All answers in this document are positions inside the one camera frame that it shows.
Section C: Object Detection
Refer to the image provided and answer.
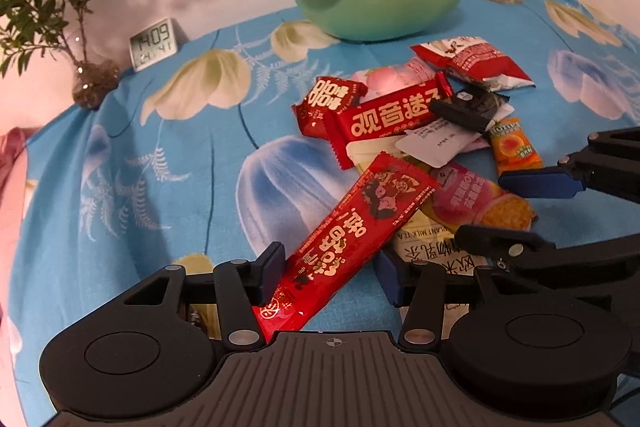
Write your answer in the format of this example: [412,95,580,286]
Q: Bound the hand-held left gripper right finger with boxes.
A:
[375,249,566,350]

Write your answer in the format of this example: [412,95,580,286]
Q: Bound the pink yellow snack packet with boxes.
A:
[430,163,540,234]

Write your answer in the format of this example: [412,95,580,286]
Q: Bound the leafy plant in glass vase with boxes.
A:
[0,0,156,110]

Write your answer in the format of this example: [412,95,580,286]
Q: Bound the red white snack bag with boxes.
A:
[410,36,536,90]

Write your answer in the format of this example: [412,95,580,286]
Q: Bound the red packet white characters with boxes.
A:
[291,76,367,141]

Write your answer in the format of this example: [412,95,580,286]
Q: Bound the blue floral tablecloth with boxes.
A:
[0,0,640,427]

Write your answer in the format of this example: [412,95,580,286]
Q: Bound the cream flat packet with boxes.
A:
[345,141,416,170]

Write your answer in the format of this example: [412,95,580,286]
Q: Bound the white pink snack packet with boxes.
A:
[398,119,493,168]

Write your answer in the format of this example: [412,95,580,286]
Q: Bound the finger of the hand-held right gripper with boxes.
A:
[452,224,640,313]
[498,127,640,208]

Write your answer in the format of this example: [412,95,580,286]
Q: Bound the long red strip packet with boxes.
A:
[257,151,442,334]

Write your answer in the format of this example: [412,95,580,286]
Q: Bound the black cracker packet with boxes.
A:
[429,85,512,134]

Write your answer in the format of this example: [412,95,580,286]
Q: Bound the beige milk tea packet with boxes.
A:
[382,209,501,328]

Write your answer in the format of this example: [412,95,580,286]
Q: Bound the small digital clock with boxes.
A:
[129,18,178,72]

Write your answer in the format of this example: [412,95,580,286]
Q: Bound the red bar packet gold print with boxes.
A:
[324,73,454,171]

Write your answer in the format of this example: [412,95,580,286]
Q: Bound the orange small snack packet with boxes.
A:
[488,117,544,178]

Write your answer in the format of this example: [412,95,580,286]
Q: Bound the pink cloth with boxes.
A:
[0,127,36,358]

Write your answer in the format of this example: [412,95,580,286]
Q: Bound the yellow black small packet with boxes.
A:
[186,301,223,340]

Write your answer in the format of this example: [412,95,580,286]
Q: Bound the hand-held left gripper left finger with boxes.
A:
[120,241,287,352]

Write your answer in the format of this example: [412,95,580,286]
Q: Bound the pink peach snack packet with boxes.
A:
[347,59,438,104]

